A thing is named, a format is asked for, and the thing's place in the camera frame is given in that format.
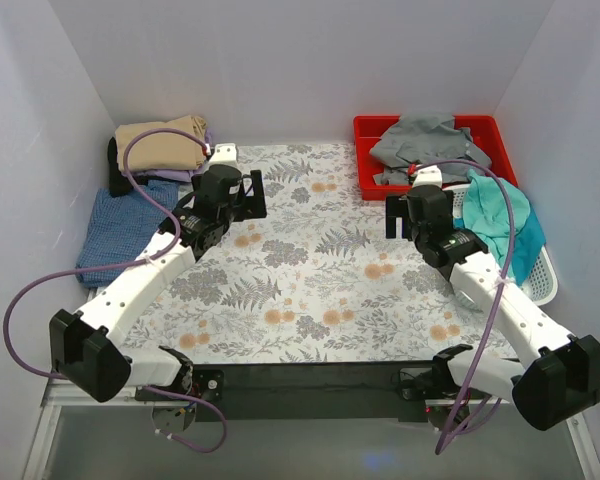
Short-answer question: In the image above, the white plastic basket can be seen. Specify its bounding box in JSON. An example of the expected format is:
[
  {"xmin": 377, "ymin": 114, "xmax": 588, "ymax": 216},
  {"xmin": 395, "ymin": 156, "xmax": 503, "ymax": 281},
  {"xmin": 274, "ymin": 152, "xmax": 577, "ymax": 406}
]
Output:
[{"xmin": 444, "ymin": 184, "xmax": 558, "ymax": 306}]

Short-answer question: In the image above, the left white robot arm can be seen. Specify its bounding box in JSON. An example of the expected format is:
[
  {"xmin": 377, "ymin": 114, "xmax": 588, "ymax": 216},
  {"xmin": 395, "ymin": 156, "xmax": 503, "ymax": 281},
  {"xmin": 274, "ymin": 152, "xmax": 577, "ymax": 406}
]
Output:
[{"xmin": 49, "ymin": 164, "xmax": 267, "ymax": 402}]

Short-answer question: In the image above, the folded black garment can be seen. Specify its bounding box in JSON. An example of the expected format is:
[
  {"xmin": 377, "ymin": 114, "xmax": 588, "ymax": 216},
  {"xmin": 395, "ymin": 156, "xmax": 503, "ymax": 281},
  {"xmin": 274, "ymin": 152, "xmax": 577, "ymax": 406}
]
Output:
[{"xmin": 107, "ymin": 137, "xmax": 133, "ymax": 197}]

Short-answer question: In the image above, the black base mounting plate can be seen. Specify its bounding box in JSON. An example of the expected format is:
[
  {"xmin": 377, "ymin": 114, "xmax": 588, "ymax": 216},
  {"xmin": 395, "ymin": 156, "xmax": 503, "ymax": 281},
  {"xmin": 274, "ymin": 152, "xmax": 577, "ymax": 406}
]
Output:
[{"xmin": 134, "ymin": 360, "xmax": 492, "ymax": 424}]

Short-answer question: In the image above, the floral patterned table mat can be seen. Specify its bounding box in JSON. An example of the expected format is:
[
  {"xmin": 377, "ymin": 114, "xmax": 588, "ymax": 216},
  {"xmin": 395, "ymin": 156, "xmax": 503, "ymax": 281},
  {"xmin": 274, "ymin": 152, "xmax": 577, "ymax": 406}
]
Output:
[{"xmin": 89, "ymin": 143, "xmax": 541, "ymax": 364}]

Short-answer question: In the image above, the aluminium frame rail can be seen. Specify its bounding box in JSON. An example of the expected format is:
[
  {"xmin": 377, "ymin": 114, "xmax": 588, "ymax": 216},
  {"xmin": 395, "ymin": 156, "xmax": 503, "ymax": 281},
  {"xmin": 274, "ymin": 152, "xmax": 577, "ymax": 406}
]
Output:
[{"xmin": 21, "ymin": 381, "xmax": 183, "ymax": 479}]

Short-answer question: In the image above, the folded beige shirt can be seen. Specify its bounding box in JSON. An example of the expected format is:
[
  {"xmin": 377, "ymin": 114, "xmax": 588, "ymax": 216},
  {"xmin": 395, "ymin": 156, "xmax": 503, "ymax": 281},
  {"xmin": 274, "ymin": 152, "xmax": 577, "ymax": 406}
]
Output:
[{"xmin": 115, "ymin": 115, "xmax": 207, "ymax": 172}]

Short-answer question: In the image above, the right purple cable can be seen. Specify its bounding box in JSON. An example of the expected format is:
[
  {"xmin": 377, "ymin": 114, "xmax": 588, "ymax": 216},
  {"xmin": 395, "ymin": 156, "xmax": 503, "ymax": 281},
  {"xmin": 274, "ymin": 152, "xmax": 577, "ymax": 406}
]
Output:
[{"xmin": 419, "ymin": 159, "xmax": 520, "ymax": 455}]

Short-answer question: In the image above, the folded lavender shirt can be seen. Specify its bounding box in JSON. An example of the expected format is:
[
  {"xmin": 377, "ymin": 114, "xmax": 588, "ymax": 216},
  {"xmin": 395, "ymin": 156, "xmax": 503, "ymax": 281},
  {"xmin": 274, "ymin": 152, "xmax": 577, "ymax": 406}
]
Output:
[{"xmin": 118, "ymin": 129, "xmax": 211, "ymax": 182}]

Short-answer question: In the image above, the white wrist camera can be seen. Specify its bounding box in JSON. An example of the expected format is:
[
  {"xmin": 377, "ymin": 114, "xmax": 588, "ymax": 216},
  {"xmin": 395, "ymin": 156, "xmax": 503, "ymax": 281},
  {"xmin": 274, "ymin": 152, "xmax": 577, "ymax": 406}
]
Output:
[
  {"xmin": 410, "ymin": 165, "xmax": 443, "ymax": 188},
  {"xmin": 208, "ymin": 143, "xmax": 238, "ymax": 167}
]

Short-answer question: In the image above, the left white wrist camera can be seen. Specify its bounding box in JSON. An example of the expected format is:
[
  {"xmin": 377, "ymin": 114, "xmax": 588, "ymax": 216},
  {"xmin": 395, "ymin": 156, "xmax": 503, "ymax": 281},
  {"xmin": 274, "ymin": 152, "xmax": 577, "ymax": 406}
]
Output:
[{"xmin": 208, "ymin": 143, "xmax": 238, "ymax": 167}]

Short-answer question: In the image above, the mint green t shirt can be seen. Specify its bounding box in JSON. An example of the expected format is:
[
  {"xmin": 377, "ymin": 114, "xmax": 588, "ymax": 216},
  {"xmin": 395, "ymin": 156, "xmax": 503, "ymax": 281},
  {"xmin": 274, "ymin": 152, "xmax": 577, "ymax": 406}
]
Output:
[{"xmin": 462, "ymin": 169, "xmax": 531, "ymax": 267}]

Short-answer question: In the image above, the red plastic tray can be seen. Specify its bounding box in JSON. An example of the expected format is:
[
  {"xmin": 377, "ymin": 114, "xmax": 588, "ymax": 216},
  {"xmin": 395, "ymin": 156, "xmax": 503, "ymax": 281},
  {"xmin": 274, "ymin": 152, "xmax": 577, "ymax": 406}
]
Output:
[{"xmin": 353, "ymin": 115, "xmax": 518, "ymax": 201}]

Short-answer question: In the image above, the grey polo shirt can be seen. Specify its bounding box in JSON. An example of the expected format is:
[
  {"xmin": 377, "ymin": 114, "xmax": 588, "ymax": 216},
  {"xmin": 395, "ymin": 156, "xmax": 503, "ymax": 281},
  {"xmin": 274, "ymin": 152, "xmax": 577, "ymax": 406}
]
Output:
[{"xmin": 370, "ymin": 114, "xmax": 492, "ymax": 185}]

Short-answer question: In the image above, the blue checkered shirt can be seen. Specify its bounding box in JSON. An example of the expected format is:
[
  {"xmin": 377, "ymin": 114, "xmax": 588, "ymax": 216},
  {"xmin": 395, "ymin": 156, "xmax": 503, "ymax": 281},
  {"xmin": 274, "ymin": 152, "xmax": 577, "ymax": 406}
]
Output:
[{"xmin": 76, "ymin": 180, "xmax": 178, "ymax": 289}]

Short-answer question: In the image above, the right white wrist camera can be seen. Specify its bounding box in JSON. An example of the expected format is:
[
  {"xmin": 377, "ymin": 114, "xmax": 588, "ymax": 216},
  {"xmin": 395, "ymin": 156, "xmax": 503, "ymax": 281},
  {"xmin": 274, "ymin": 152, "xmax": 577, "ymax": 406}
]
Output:
[{"xmin": 410, "ymin": 165, "xmax": 443, "ymax": 188}]

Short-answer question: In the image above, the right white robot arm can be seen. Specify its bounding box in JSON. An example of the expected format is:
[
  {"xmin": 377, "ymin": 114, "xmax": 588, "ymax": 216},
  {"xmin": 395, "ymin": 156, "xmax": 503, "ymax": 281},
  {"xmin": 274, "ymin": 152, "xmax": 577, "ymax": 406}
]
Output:
[{"xmin": 385, "ymin": 185, "xmax": 600, "ymax": 431}]

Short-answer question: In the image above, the teal blue t shirt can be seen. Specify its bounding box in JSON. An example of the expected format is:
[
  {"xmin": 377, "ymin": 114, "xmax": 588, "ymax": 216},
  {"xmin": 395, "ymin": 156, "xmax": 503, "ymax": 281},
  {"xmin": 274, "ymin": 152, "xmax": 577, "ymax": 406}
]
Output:
[{"xmin": 510, "ymin": 207, "xmax": 546, "ymax": 286}]

